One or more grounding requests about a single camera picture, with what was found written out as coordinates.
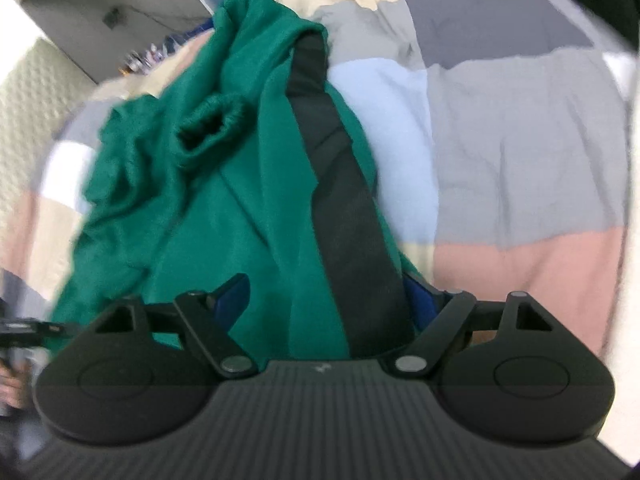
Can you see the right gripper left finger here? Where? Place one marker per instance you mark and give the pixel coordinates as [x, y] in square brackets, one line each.
[208, 318]

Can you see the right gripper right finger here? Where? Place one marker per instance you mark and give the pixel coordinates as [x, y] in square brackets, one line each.
[440, 318]

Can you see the green hooded sweatshirt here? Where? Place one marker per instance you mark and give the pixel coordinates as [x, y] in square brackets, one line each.
[249, 162]

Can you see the person's left hand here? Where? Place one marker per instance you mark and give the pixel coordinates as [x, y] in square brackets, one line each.
[15, 384]

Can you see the pastel patchwork quilt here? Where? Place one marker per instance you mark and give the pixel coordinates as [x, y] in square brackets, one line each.
[499, 133]

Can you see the blue tray with clutter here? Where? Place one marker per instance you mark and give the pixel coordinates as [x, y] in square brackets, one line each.
[142, 62]

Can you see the cream quilted headboard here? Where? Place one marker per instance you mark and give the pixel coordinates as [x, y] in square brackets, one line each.
[37, 96]

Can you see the white wardrobe cabinet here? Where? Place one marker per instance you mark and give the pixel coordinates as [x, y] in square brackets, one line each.
[97, 34]

